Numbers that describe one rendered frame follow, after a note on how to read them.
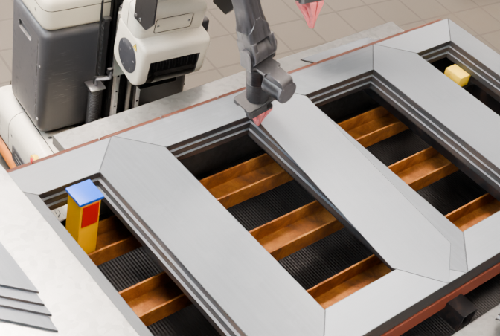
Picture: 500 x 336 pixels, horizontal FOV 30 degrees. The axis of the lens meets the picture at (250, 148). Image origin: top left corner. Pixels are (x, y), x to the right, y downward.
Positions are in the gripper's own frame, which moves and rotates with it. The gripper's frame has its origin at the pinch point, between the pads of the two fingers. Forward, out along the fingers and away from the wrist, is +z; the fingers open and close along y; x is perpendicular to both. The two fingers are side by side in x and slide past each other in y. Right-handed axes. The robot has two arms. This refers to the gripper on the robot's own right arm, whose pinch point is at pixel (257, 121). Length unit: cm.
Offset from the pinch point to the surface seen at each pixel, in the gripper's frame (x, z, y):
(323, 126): -9.0, 3.3, 14.3
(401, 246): -49.1, 0.5, 1.9
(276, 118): -1.2, 1.3, 5.3
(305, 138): -10.6, 1.6, 6.8
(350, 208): -34.3, 0.1, -0.1
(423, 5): 107, 132, 194
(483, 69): -10, 19, 76
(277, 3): 139, 117, 125
